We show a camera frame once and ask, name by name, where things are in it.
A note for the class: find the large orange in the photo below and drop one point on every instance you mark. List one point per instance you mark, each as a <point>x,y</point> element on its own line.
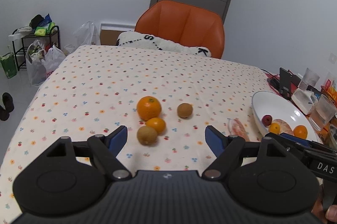
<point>148,107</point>

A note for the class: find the floral tablecloth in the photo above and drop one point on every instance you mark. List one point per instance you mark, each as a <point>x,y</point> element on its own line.
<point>96,89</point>

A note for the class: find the pink pomelo segment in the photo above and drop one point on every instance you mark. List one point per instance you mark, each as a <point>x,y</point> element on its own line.
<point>236,128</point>

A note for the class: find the black shelf rack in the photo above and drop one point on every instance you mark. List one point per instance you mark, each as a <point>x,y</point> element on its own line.
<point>20,41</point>

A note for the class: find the white plastic bag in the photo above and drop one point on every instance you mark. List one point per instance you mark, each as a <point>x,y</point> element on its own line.
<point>40,64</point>

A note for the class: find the green paper bag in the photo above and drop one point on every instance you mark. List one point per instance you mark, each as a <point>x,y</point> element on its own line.
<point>8,65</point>

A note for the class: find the clear ribbed glass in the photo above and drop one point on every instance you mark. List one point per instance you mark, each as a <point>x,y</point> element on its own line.
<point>322,113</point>

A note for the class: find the person's right hand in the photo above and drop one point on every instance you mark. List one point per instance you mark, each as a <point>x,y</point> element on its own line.
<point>329,215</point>

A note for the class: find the translucent plastic bag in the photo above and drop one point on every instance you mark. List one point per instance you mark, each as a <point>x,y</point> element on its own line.
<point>87,34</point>

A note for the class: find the black phone stand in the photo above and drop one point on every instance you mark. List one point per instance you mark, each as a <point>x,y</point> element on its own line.
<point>285,83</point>

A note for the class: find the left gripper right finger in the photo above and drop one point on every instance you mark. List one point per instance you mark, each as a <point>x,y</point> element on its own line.
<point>227,151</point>

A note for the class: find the small tangerine in plate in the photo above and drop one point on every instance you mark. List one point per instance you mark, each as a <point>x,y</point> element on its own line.
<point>274,128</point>

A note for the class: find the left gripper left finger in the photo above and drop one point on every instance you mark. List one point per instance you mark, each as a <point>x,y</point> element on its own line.
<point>104,150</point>

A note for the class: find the orange in plate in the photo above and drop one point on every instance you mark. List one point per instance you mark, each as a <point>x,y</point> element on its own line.
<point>301,132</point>

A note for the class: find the small tangerine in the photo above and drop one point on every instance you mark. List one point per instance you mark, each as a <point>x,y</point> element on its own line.
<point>157,123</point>
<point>274,128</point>

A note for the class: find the orange leather chair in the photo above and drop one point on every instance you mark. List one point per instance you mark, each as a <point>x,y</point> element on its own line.
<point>184,24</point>

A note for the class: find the black slipper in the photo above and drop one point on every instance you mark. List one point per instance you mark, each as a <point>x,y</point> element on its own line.
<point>7,100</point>

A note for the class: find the white plate blue rim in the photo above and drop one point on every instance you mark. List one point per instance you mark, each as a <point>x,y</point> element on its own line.
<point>267,103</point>

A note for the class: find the pomelo segment in plate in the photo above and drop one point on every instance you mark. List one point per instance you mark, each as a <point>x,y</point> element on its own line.
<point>284,126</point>

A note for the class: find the white fluffy cushion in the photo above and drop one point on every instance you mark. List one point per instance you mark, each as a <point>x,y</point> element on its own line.
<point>146,41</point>

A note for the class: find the red plum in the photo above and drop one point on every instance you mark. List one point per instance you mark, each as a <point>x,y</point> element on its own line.
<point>267,120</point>

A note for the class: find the tall clear glass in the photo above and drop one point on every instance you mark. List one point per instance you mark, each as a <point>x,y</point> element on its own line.
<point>309,78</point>

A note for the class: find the brown kiwi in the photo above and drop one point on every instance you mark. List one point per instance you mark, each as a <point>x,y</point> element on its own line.
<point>184,110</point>
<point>146,135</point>

